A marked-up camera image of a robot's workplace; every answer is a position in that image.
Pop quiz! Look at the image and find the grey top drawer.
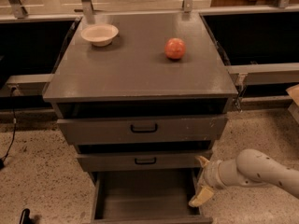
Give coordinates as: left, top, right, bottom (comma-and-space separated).
58, 115, 227, 145

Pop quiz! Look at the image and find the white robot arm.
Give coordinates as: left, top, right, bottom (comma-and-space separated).
189, 149, 299, 207

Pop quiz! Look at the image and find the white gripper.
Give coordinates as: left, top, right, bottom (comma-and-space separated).
189, 156, 226, 207

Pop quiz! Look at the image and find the grey drawer cabinet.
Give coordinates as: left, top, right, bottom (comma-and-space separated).
42, 11, 239, 185

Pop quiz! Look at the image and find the grey bottom drawer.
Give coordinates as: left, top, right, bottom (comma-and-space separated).
91, 169, 213, 224

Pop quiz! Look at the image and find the black cable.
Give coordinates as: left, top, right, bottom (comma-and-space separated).
0, 87, 18, 170

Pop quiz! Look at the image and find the grey middle drawer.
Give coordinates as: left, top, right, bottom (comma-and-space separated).
78, 150, 212, 172

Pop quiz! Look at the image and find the black object on floor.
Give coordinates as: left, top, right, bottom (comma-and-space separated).
19, 208, 32, 224

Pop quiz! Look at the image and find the grey drawer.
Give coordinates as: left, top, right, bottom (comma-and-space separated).
78, 150, 212, 172
91, 169, 213, 224
58, 115, 227, 145

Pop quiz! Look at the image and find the yellow robot base part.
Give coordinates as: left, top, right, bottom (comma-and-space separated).
286, 84, 299, 124

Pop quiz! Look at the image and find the red apple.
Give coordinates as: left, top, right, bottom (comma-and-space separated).
164, 38, 186, 60

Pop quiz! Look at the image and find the white bowl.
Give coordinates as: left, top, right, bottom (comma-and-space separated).
81, 23, 119, 47

